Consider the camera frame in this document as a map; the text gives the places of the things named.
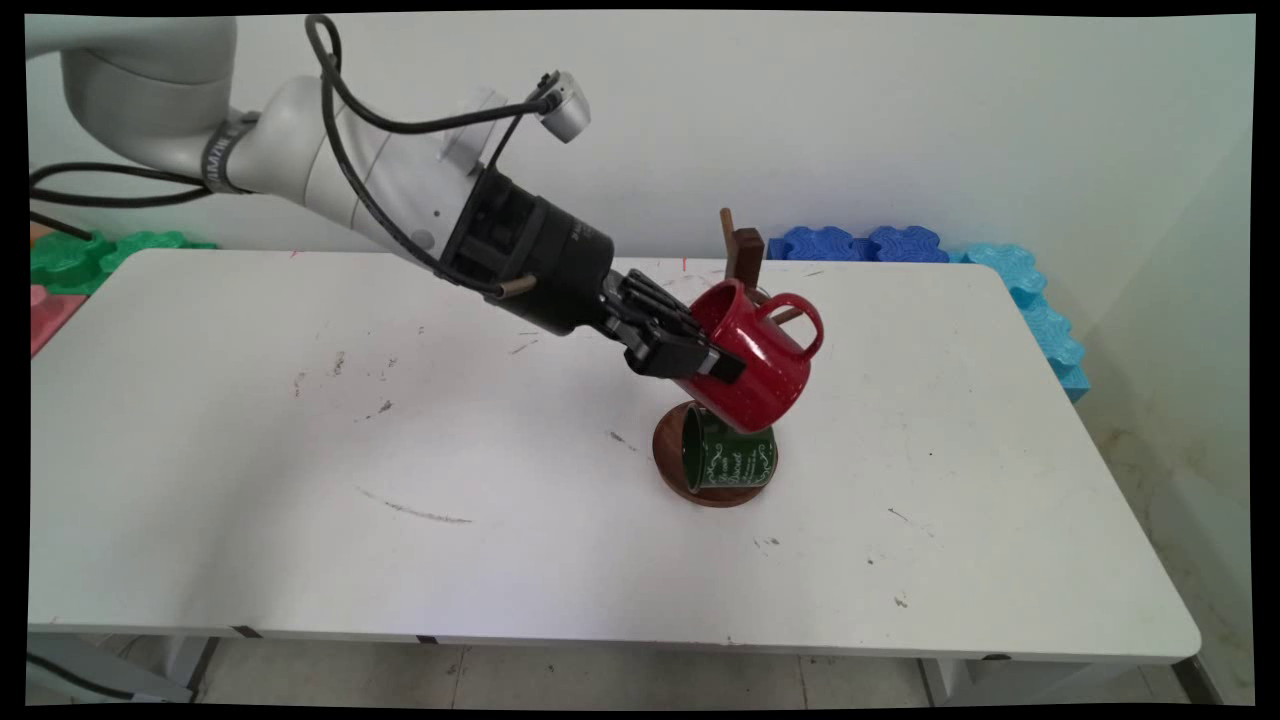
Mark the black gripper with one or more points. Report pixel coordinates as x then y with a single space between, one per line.
545 255

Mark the red speckled mug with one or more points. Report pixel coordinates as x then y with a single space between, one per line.
760 380

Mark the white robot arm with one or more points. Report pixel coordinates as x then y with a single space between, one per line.
330 150

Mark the brown wooden mug tree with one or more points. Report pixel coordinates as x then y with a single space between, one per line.
745 255

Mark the green printed mug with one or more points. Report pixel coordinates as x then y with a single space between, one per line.
735 460

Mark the blue foam puzzle mat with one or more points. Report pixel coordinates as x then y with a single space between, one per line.
908 245
815 243

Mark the cyan foam puzzle mat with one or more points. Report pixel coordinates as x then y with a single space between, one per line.
1040 310

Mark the green foam puzzle mat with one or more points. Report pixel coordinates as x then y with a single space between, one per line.
90 258

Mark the pink foam puzzle mat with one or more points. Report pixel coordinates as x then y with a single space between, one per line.
50 315

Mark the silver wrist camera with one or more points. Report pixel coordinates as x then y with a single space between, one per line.
565 110

